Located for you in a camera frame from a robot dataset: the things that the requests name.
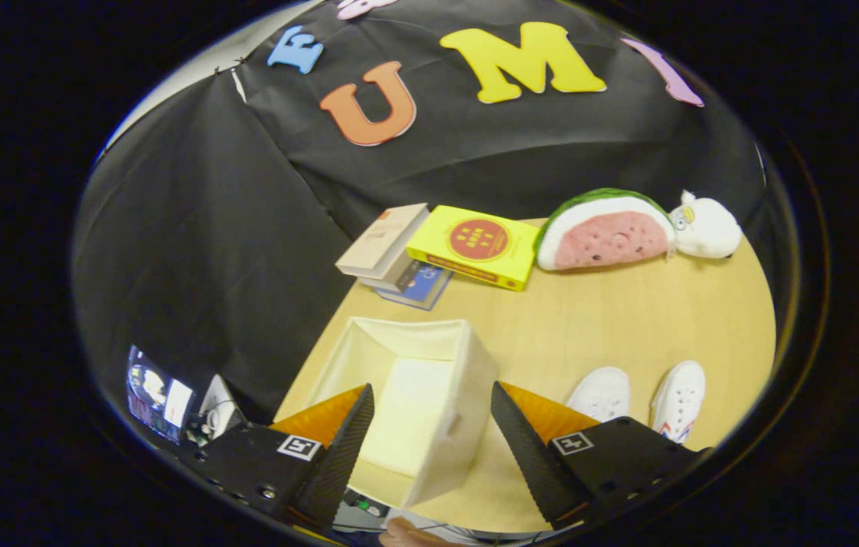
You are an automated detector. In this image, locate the computer monitor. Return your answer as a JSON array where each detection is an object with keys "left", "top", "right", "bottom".
[{"left": 125, "top": 346, "right": 194, "bottom": 445}]

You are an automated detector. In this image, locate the watermelon slice plush toy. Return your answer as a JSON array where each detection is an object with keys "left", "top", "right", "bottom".
[{"left": 534, "top": 188, "right": 674, "bottom": 271}]

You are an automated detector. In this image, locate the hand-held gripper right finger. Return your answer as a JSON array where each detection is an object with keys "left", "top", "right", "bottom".
[{"left": 490, "top": 381, "right": 711, "bottom": 531}]

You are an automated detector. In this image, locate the blue book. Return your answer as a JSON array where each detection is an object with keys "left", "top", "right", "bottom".
[{"left": 376, "top": 260, "right": 454, "bottom": 311}]

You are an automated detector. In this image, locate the beige fabric storage box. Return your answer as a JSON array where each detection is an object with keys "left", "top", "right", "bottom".
[{"left": 308, "top": 317, "right": 500, "bottom": 510}]

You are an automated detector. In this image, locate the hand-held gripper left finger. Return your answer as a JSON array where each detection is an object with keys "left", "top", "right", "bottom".
[{"left": 182, "top": 382, "right": 375, "bottom": 533}]

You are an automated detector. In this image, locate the white canvas shoe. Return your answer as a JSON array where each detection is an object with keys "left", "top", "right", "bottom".
[
  {"left": 566, "top": 367, "right": 632, "bottom": 423},
  {"left": 651, "top": 360, "right": 706, "bottom": 444}
]

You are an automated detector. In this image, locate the beige book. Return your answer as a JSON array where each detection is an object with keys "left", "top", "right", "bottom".
[{"left": 335, "top": 203, "right": 430, "bottom": 292}]

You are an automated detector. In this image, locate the yellow book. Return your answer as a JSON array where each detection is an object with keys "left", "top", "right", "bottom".
[{"left": 406, "top": 204, "right": 541, "bottom": 292}]

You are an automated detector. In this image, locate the white plush toy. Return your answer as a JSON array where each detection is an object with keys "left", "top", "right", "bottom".
[{"left": 668, "top": 190, "right": 744, "bottom": 260}]

